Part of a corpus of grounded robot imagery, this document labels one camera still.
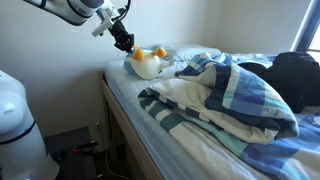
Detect red handled clamp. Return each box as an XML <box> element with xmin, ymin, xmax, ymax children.
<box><xmin>72</xmin><ymin>140</ymin><xmax>100</xmax><ymax>155</ymax></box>

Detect light blue pillow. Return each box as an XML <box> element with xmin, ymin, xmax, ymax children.
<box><xmin>152</xmin><ymin>44</ymin><xmax>223</xmax><ymax>63</ymax></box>

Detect light wooden bed frame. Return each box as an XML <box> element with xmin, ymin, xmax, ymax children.
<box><xmin>98</xmin><ymin>70</ymin><xmax>165</xmax><ymax>180</ymax></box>

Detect black clothing pile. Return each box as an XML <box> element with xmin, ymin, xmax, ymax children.
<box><xmin>237</xmin><ymin>51</ymin><xmax>320</xmax><ymax>115</ymax></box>

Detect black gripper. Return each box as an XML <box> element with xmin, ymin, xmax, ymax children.
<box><xmin>107</xmin><ymin>20</ymin><xmax>136</xmax><ymax>54</ymax></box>

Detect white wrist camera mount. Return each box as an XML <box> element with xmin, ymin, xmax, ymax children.
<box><xmin>91</xmin><ymin>9</ymin><xmax>116</xmax><ymax>38</ymax></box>

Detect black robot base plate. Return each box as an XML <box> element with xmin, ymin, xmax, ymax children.
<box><xmin>43</xmin><ymin>126</ymin><xmax>98</xmax><ymax>180</ymax></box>

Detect blue checked blanket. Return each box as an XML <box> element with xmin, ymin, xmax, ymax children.
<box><xmin>137</xmin><ymin>51</ymin><xmax>320</xmax><ymax>180</ymax></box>

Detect white duck plush orange feet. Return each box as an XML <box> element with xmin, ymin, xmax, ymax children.
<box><xmin>122</xmin><ymin>44</ymin><xmax>175</xmax><ymax>81</ymax></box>

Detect mattress with light blue sheet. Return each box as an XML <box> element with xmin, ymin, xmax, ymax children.
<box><xmin>104</xmin><ymin>56</ymin><xmax>218</xmax><ymax>180</ymax></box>

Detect window with dark frame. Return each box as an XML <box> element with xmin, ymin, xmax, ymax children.
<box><xmin>289</xmin><ymin>0</ymin><xmax>320</xmax><ymax>65</ymax></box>

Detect white floor cable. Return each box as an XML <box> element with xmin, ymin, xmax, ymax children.
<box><xmin>95</xmin><ymin>121</ymin><xmax>132</xmax><ymax>180</ymax></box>

